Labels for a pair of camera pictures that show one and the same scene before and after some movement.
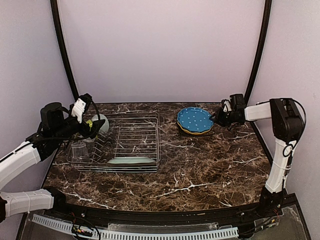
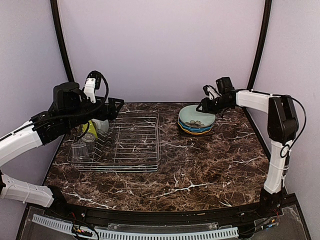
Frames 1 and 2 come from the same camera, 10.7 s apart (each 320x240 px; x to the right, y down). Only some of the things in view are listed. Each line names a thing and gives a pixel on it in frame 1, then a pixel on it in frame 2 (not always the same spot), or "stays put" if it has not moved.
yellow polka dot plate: [196, 132] stays put
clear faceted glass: [89, 143] stays put
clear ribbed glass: [78, 152] stays put
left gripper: [81, 125] to [107, 109]
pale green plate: [131, 160] to [189, 116]
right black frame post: [256, 63] stays put
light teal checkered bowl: [105, 126] stays put
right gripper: [222, 117] to [206, 104]
